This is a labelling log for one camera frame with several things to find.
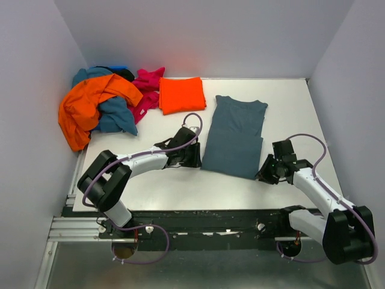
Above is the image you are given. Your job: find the orange t-shirt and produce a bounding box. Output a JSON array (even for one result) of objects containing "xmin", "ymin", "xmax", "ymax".
[
  {"xmin": 159, "ymin": 77, "xmax": 206, "ymax": 115},
  {"xmin": 58, "ymin": 74, "xmax": 143, "ymax": 152}
]

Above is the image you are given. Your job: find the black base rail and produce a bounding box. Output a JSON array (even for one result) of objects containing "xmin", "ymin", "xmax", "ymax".
[{"xmin": 99, "ymin": 210, "xmax": 297, "ymax": 251}]

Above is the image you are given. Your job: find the aluminium extrusion frame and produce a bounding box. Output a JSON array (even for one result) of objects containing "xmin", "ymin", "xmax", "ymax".
[{"xmin": 34, "ymin": 151, "xmax": 103, "ymax": 288}]

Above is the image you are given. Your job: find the black garment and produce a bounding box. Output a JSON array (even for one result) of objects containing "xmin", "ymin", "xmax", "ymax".
[{"xmin": 116, "ymin": 69, "xmax": 135, "ymax": 82}]

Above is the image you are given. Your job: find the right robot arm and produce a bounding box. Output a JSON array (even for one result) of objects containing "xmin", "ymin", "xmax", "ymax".
[{"xmin": 256, "ymin": 138, "xmax": 378, "ymax": 265}]

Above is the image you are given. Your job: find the grey-blue t-shirt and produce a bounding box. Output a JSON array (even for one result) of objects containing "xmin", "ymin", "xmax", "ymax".
[{"xmin": 202, "ymin": 95, "xmax": 268, "ymax": 179}]

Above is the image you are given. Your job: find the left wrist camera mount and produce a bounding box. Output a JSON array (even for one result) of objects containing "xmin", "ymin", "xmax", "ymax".
[{"xmin": 182, "ymin": 123, "xmax": 200, "ymax": 134}]

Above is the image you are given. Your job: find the magenta t-shirt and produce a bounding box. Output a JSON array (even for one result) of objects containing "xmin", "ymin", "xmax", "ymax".
[{"xmin": 130, "ymin": 67, "xmax": 165, "ymax": 124}]

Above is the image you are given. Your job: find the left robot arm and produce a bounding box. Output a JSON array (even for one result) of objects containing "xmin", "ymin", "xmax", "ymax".
[{"xmin": 77, "ymin": 126, "xmax": 202, "ymax": 228}]

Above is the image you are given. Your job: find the teal blue t-shirt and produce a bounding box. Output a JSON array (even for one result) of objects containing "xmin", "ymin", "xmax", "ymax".
[{"xmin": 72, "ymin": 66, "xmax": 138, "ymax": 136}]

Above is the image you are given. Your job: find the crumpled orange t-shirt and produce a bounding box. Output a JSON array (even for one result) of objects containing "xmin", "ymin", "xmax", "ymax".
[{"xmin": 58, "ymin": 74, "xmax": 143, "ymax": 152}]

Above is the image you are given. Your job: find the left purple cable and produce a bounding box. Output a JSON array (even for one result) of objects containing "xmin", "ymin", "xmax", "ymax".
[{"xmin": 82, "ymin": 113, "xmax": 203, "ymax": 265}]

